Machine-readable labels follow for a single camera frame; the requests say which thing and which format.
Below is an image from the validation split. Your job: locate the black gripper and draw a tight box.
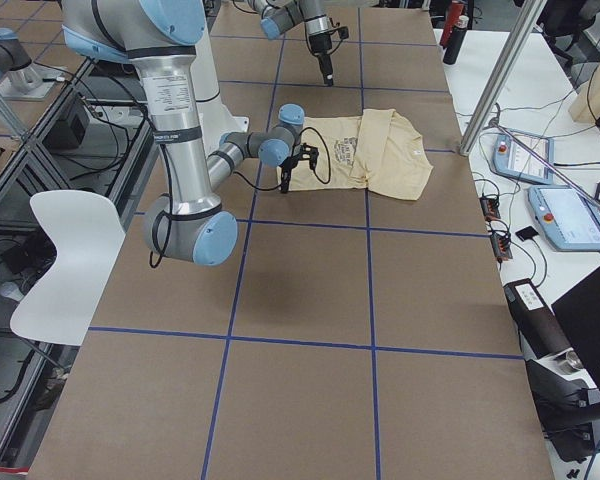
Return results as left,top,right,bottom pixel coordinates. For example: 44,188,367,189
309,27,349,85
280,143,319,194

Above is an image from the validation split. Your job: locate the cream long-sleeve graphic shirt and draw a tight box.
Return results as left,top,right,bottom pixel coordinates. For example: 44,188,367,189
289,109,433,201

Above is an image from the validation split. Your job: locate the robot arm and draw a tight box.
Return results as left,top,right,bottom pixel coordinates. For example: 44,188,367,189
61,1,305,266
246,0,349,87

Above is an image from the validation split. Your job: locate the black bottle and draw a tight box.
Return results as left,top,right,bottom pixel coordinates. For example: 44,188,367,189
443,15,470,65

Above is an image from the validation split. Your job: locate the teach pendant far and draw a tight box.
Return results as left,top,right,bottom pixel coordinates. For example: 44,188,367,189
492,130,554,185

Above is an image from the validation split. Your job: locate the teach pendant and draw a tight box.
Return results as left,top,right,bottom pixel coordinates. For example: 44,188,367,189
527,185,600,252
492,130,554,185

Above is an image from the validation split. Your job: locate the white plastic chair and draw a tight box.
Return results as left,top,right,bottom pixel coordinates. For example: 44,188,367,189
10,190,125,346

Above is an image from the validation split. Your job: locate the teach pendant near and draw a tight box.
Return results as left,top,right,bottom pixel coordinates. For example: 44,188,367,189
527,185,600,252

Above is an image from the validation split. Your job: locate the brown black box device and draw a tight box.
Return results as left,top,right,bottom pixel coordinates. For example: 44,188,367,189
503,279,571,359

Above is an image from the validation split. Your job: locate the black monitor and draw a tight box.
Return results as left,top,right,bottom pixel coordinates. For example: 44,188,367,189
552,266,600,389

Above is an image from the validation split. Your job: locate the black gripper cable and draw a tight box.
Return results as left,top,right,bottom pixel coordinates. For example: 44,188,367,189
229,127,334,192

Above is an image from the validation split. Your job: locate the aluminium frame post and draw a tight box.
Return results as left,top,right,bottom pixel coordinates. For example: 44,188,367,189
458,0,546,157

